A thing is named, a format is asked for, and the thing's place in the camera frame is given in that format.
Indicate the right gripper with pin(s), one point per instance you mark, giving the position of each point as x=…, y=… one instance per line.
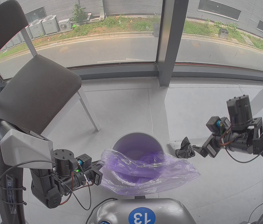
x=234, y=142

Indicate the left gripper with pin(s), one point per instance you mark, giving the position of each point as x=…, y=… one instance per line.
x=84, y=178

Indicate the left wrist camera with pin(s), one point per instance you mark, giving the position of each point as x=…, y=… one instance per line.
x=84, y=159

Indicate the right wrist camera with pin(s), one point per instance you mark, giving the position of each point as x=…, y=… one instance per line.
x=213, y=125

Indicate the crumpled black plastic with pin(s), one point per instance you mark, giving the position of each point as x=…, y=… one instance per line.
x=185, y=148

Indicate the grey chair with white legs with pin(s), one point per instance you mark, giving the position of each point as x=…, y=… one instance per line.
x=35, y=90

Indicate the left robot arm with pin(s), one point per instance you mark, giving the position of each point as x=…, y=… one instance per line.
x=40, y=185

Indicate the purple plastic bag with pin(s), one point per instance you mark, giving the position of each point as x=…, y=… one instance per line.
x=145, y=169

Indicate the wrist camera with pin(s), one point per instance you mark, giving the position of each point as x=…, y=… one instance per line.
x=84, y=159
x=213, y=125

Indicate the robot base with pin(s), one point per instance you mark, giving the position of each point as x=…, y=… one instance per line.
x=122, y=211

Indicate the white trash bin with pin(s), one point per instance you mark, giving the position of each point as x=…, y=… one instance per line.
x=133, y=139

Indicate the window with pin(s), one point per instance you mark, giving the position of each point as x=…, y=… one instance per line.
x=171, y=31

